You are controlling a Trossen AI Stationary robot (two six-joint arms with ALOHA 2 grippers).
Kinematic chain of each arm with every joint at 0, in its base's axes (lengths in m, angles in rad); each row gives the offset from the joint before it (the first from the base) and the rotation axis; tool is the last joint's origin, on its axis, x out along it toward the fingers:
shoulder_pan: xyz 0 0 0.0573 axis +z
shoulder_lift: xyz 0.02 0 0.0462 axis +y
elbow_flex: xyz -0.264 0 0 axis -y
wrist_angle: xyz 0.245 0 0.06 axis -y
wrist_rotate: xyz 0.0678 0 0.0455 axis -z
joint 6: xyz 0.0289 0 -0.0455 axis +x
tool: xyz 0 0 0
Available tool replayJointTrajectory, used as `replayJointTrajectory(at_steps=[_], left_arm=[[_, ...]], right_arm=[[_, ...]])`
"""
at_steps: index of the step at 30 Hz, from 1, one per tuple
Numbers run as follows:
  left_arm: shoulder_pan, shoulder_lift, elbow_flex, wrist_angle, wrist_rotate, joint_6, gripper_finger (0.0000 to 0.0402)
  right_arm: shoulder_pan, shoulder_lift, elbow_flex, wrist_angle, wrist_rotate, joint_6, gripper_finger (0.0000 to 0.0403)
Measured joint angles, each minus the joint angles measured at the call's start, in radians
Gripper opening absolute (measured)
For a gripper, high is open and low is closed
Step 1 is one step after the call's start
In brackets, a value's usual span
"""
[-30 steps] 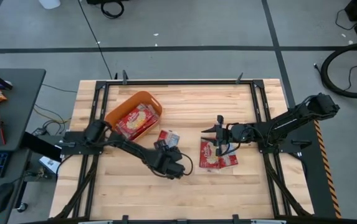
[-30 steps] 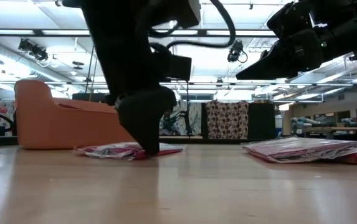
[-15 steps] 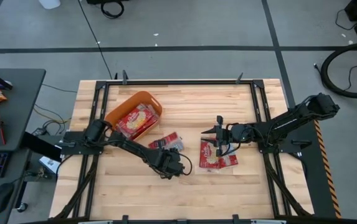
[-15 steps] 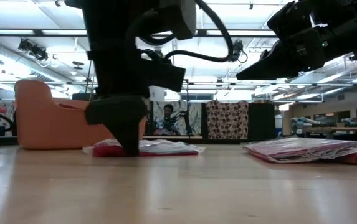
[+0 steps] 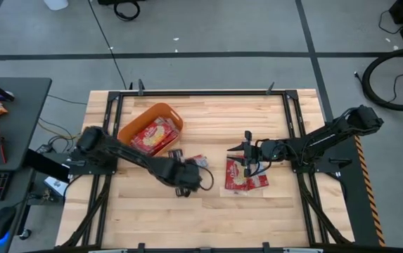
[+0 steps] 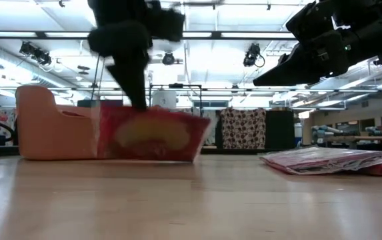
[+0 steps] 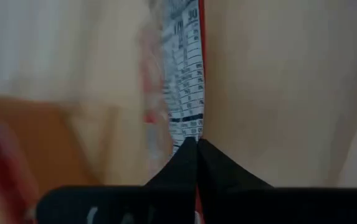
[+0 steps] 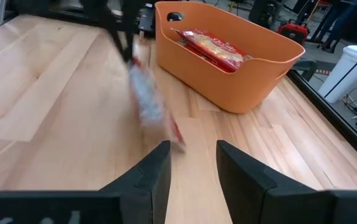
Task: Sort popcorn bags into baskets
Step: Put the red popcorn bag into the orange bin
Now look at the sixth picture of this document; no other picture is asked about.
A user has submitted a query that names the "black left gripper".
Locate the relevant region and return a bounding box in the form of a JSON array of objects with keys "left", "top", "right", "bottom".
[{"left": 87, "top": 19, "right": 153, "bottom": 111}]

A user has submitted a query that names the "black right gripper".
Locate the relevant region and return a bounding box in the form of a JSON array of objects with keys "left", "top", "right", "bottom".
[{"left": 253, "top": 29, "right": 354, "bottom": 87}]

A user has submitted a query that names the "white cylindrical tank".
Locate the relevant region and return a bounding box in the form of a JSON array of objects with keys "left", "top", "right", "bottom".
[{"left": 151, "top": 89, "right": 177, "bottom": 109}]

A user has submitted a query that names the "black room divider panel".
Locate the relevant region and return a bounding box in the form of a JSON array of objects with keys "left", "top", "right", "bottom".
[{"left": 265, "top": 109, "right": 295, "bottom": 150}]

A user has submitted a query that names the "brown patterned white curtain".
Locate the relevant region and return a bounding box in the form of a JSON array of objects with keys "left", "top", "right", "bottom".
[{"left": 219, "top": 107, "right": 267, "bottom": 150}]

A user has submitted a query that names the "orange plastic basket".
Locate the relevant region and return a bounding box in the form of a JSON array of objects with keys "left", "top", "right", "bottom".
[{"left": 15, "top": 85, "right": 101, "bottom": 161}]

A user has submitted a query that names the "black ceiling-mounted camera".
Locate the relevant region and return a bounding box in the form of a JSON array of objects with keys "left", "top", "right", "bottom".
[
  {"left": 161, "top": 51, "right": 176, "bottom": 66},
  {"left": 19, "top": 41, "right": 53, "bottom": 67},
  {"left": 242, "top": 42, "right": 266, "bottom": 68}
]

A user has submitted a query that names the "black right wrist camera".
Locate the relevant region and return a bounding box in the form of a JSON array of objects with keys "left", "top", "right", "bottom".
[{"left": 285, "top": 0, "right": 337, "bottom": 43}]

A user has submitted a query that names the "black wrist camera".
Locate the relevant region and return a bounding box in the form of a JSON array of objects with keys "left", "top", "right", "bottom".
[
  {"left": 285, "top": 0, "right": 337, "bottom": 43},
  {"left": 145, "top": 8, "right": 186, "bottom": 43}
]

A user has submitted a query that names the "black overhead frame bar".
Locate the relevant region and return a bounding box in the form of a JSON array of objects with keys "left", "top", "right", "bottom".
[{"left": 0, "top": 31, "right": 298, "bottom": 41}]

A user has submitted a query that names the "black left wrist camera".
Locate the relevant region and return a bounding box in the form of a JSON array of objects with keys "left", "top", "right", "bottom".
[{"left": 145, "top": 8, "right": 186, "bottom": 43}]

